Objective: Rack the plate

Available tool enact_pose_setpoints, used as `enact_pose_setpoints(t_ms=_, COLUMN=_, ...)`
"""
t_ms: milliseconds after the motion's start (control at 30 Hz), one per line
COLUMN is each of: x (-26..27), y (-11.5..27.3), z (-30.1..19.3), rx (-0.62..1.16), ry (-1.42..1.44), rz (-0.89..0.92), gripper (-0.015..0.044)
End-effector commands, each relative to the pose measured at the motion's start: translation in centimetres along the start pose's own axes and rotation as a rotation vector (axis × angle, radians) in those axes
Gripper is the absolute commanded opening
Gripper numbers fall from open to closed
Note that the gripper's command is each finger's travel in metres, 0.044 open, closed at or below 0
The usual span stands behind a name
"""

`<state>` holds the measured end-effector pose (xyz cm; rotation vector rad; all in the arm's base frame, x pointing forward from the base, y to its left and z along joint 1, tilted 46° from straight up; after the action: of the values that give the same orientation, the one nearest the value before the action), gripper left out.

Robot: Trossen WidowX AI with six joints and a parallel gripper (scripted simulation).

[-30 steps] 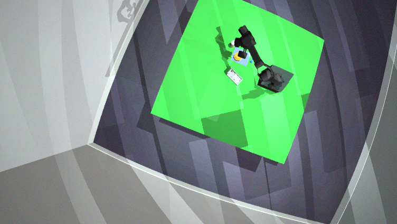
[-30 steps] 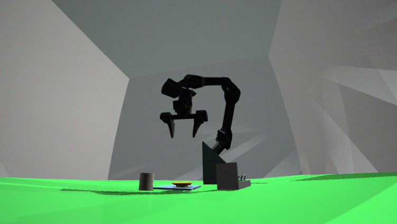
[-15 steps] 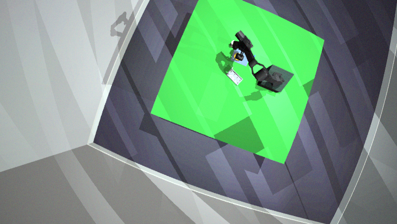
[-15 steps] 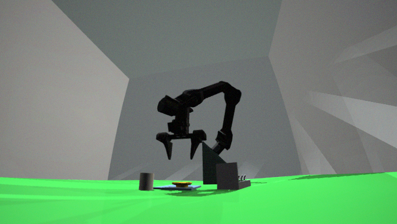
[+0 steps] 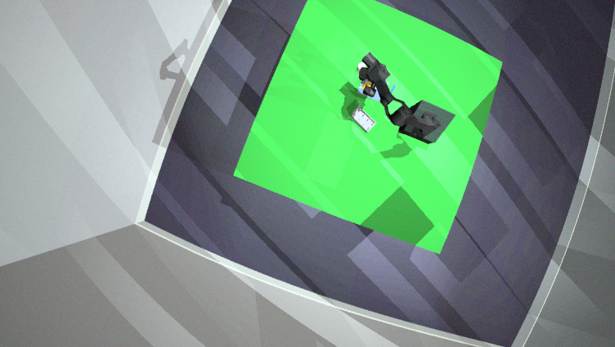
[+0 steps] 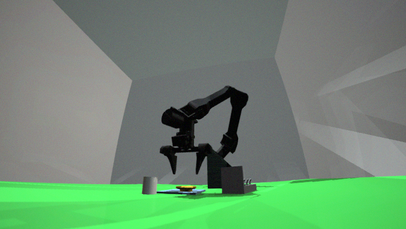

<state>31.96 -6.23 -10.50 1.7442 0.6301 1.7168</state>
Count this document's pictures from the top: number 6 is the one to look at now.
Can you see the gold round plate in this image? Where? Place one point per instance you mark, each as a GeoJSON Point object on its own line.
{"type": "Point", "coordinates": [186, 188]}

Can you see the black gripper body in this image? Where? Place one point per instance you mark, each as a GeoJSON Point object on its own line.
{"type": "Point", "coordinates": [185, 148]}

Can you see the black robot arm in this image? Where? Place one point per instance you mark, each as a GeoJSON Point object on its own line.
{"type": "Point", "coordinates": [185, 117]}

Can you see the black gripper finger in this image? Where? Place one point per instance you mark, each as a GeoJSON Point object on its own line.
{"type": "Point", "coordinates": [173, 161]}
{"type": "Point", "coordinates": [200, 158]}

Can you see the light blue flat mat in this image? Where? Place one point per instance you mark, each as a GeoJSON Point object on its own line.
{"type": "Point", "coordinates": [177, 191]}

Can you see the grey cylinder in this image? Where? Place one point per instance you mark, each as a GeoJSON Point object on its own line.
{"type": "Point", "coordinates": [149, 185]}

